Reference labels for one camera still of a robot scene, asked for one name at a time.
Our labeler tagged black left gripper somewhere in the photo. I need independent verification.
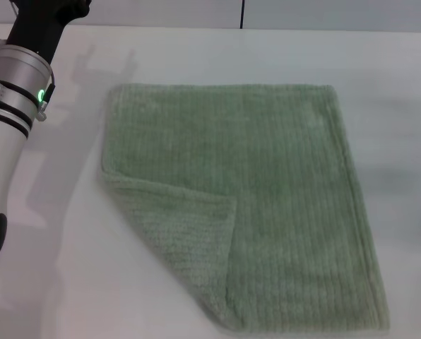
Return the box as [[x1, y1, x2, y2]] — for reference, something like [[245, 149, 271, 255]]
[[6, 0, 91, 66]]

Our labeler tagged left arm grey connector cable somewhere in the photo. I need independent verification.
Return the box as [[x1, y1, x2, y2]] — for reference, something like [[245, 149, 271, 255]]
[[36, 69, 57, 121]]

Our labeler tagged green ribbed towel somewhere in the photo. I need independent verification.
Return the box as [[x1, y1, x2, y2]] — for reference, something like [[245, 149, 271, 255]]
[[97, 83, 391, 335]]

